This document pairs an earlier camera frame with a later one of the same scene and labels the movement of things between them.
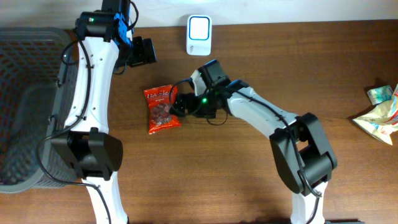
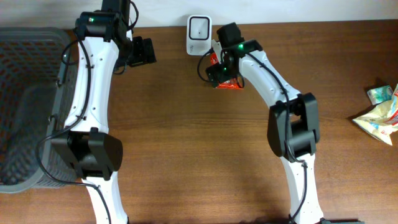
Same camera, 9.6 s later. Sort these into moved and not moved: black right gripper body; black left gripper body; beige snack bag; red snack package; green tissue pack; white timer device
Moved: red snack package; black right gripper body
Not moved: black left gripper body; green tissue pack; white timer device; beige snack bag
